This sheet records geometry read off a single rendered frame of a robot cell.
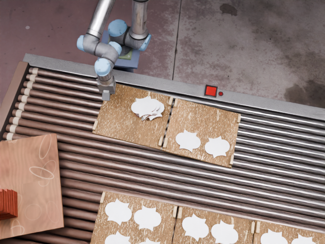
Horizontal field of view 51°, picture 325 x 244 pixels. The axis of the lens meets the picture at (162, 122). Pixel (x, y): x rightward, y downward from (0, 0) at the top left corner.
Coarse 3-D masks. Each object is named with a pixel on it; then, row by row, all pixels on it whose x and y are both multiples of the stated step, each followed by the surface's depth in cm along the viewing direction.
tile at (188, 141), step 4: (184, 132) 200; (188, 132) 200; (176, 136) 199; (180, 136) 199; (184, 136) 199; (188, 136) 199; (192, 136) 199; (176, 140) 198; (180, 140) 198; (184, 140) 198; (188, 140) 198; (192, 140) 198; (196, 140) 198; (180, 144) 197; (184, 144) 197; (188, 144) 197; (192, 144) 197; (196, 144) 198; (180, 148) 196; (184, 148) 196; (188, 148) 196; (192, 148) 196; (196, 148) 197
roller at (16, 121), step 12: (12, 120) 200; (24, 120) 201; (60, 132) 200; (72, 132) 199; (84, 132) 200; (120, 144) 200; (132, 144) 199; (252, 168) 198; (264, 168) 197; (276, 168) 198; (312, 180) 197; (324, 180) 197
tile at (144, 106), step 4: (136, 100) 200; (140, 100) 200; (144, 100) 200; (148, 100) 200; (152, 100) 201; (136, 104) 199; (140, 104) 199; (144, 104) 199; (148, 104) 199; (152, 104) 200; (132, 108) 198; (136, 108) 198; (140, 108) 198; (144, 108) 198; (148, 108) 198; (152, 108) 198; (136, 112) 197; (140, 112) 197; (144, 112) 197; (148, 112) 197; (140, 116) 196
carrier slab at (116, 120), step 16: (112, 96) 208; (128, 96) 209; (144, 96) 209; (160, 96) 210; (112, 112) 204; (128, 112) 204; (112, 128) 200; (128, 128) 200; (144, 128) 201; (160, 128) 202; (144, 144) 197
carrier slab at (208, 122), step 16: (176, 112) 206; (192, 112) 207; (208, 112) 207; (224, 112) 208; (176, 128) 202; (192, 128) 203; (208, 128) 203; (224, 128) 204; (176, 144) 198; (208, 160) 195; (224, 160) 196
